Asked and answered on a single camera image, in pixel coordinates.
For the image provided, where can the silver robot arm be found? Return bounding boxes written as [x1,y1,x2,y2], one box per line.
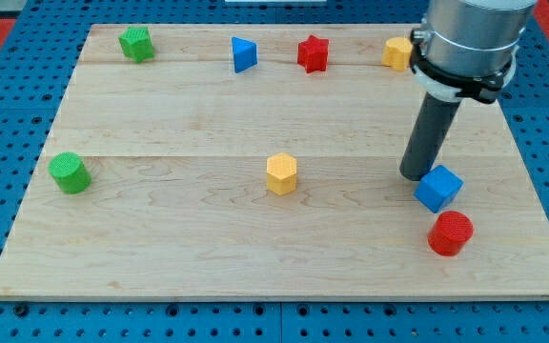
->
[409,0,537,104]

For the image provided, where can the yellow hexagon block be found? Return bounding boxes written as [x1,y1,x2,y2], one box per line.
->
[266,152,297,195]

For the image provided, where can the wooden board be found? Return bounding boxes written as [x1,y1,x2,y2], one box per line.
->
[0,24,549,302]

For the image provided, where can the blue triangle block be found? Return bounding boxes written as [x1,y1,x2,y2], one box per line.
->
[231,37,257,73]

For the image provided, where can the red star block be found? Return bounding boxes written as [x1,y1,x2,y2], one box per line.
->
[296,34,330,73]

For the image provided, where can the blue cube block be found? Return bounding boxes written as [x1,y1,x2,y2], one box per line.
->
[414,165,464,213]

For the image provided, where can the yellow heart block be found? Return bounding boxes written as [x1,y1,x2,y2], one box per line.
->
[381,37,413,71]

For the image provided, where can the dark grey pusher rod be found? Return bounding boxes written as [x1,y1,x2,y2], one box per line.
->
[399,93,460,181]

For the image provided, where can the red cylinder block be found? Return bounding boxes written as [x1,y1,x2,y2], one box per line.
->
[428,211,474,256]

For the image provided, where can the green star block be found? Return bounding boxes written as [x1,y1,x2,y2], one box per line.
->
[118,27,155,63]

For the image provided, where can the green cylinder block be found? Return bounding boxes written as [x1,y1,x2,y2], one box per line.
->
[48,151,92,194]

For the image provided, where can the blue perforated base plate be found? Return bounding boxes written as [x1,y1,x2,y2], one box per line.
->
[0,0,549,342]

